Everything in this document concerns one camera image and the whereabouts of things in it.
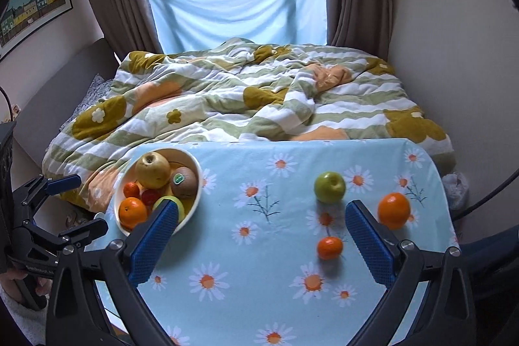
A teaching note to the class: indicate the brown kiwi with sticker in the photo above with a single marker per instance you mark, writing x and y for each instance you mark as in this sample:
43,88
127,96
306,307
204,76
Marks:
185,184

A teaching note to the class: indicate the framed wall poster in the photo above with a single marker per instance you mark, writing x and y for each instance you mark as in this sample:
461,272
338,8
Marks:
32,5

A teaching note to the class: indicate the yellow duck print bowl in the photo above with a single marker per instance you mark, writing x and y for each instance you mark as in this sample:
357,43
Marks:
191,208

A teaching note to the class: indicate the large yellow bruised apple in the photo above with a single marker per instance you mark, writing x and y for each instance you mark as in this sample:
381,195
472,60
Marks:
152,169

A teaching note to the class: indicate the small mandarin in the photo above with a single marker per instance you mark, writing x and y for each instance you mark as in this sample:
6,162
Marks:
131,190
329,248

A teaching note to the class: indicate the red plum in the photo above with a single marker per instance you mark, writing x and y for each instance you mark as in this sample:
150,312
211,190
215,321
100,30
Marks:
150,197

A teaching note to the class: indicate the green apple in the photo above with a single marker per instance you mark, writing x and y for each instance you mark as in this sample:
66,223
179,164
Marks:
329,187
168,199

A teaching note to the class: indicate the large orange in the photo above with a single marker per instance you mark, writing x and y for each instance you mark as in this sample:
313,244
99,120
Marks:
132,213
393,210

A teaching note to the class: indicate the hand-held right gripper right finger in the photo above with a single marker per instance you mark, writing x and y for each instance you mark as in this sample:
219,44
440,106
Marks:
371,244

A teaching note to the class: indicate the person's left hand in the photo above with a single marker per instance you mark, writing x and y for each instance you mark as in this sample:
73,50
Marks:
14,285

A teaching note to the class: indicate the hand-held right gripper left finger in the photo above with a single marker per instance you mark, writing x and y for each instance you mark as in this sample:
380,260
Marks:
156,244

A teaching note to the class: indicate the grey patterned pillow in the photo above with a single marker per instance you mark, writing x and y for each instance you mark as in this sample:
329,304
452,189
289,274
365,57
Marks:
95,90

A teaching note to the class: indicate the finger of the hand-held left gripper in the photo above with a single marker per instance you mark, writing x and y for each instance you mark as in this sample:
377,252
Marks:
83,231
61,184

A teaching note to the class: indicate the light blue window cloth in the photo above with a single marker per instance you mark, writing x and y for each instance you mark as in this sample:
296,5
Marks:
239,5

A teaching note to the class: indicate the small photo card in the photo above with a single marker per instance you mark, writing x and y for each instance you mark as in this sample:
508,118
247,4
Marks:
15,110

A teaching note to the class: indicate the blue daisy print tablecloth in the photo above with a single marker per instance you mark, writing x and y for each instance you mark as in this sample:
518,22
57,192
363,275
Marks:
259,269

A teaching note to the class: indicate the white plastic bag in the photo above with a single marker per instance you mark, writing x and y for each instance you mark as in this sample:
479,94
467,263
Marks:
456,190

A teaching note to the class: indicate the green striped floral blanket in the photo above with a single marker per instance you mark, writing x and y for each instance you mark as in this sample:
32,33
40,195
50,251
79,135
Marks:
227,94

